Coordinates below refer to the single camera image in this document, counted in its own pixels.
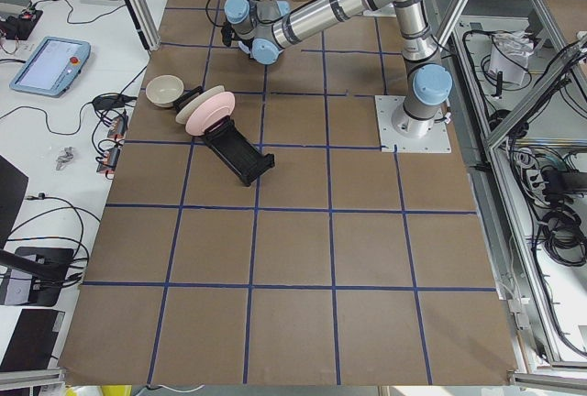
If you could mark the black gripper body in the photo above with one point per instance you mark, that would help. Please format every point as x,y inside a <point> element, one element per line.
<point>241,41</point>

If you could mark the pink plate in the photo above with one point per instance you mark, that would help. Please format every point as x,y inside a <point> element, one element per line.
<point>209,112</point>

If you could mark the cream plate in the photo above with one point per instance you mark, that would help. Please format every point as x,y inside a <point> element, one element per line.
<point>186,104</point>

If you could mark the cream round bowl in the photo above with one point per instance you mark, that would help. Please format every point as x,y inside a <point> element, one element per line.
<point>164,90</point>

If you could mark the black dish rack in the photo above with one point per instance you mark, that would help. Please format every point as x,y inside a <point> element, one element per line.
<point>236,152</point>

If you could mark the near teach pendant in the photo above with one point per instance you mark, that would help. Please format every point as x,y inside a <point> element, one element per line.
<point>52,67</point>

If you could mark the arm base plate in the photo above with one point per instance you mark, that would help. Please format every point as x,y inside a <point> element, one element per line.
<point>399,133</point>

